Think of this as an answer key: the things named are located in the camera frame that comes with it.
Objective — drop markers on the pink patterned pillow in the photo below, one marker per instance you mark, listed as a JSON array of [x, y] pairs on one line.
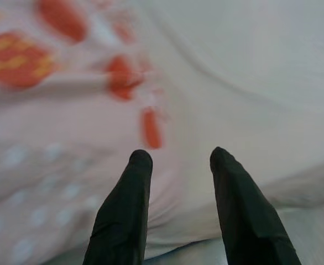
[[68, 124]]

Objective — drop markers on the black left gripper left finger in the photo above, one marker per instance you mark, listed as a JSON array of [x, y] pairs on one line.
[[123, 215]]

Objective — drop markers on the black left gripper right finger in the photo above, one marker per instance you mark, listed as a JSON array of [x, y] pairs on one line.
[[247, 215]]

